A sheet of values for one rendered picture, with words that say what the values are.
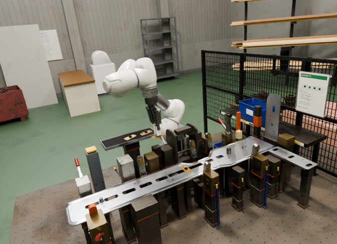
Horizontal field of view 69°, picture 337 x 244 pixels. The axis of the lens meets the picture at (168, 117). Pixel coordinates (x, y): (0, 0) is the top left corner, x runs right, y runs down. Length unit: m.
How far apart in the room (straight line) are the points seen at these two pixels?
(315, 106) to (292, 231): 0.88
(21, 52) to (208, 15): 6.62
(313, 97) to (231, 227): 1.07
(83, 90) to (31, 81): 2.10
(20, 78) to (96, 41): 2.53
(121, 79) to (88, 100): 5.03
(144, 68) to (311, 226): 1.30
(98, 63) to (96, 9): 1.83
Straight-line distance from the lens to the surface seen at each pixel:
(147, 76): 1.30
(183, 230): 1.61
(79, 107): 6.28
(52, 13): 8.53
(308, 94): 2.05
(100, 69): 7.73
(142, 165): 1.56
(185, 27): 9.87
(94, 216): 1.26
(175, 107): 2.16
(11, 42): 8.11
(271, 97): 1.88
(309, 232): 1.70
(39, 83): 7.90
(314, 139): 1.97
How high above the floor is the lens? 1.85
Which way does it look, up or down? 21 degrees down
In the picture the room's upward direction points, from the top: 5 degrees counter-clockwise
